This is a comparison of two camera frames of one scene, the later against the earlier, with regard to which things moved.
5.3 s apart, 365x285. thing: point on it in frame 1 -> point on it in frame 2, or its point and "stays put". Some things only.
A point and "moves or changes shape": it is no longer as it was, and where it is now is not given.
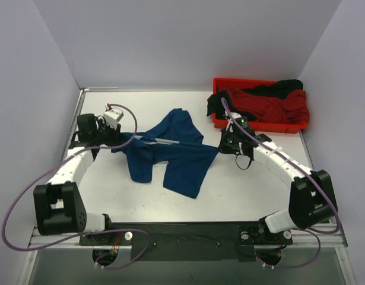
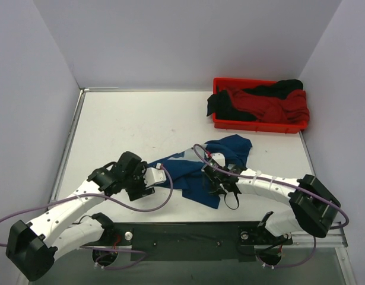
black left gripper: [116, 134] -> [141, 191]
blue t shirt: [175, 143] moves or changes shape
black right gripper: [227, 143] -> [219, 180]
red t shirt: [293, 110] stays put
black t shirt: [278, 89] stays put
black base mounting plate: [229, 241] stays put
